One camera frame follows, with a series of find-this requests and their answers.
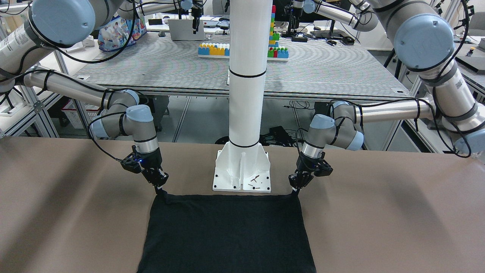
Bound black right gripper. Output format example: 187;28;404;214
141;152;169;196

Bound white pillar with base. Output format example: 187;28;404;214
212;0;273;194

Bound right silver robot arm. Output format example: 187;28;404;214
1;0;169;194

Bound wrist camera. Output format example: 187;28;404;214
314;158;333;177
120;152;142;173

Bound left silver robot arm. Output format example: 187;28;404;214
289;0;484;192

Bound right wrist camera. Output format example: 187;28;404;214
120;152;142;173

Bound colourful toy blocks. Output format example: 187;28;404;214
197;0;290;61

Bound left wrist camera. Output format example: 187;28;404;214
314;158;333;177

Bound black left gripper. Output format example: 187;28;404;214
289;152;322;197

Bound black printed t-shirt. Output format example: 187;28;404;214
137;192;316;273

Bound striped table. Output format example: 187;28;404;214
77;32;410;102

